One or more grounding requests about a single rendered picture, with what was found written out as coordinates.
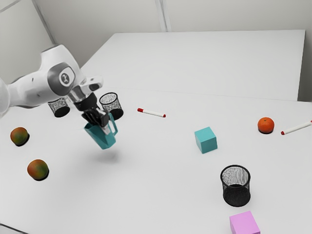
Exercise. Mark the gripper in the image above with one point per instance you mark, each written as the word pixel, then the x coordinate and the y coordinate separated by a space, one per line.
pixel 90 111

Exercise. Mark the teal faceted mug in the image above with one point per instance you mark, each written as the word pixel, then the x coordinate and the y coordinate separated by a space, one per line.
pixel 102 136

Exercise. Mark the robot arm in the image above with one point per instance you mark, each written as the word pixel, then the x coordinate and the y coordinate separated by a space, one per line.
pixel 36 87

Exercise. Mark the black mesh pen holder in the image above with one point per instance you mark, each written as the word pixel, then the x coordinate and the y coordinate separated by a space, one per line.
pixel 236 186
pixel 58 107
pixel 111 104

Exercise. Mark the white pen with red caps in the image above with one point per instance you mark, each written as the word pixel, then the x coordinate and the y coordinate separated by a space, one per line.
pixel 296 128
pixel 151 112

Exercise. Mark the red-green mango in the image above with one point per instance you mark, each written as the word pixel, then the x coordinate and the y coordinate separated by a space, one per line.
pixel 37 169
pixel 18 135

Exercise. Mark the teal block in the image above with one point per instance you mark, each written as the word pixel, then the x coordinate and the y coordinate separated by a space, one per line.
pixel 206 140

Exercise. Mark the orange fruit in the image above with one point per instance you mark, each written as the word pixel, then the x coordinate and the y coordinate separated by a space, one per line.
pixel 266 124

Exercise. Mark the pink block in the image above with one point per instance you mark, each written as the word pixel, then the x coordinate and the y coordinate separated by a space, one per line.
pixel 244 223

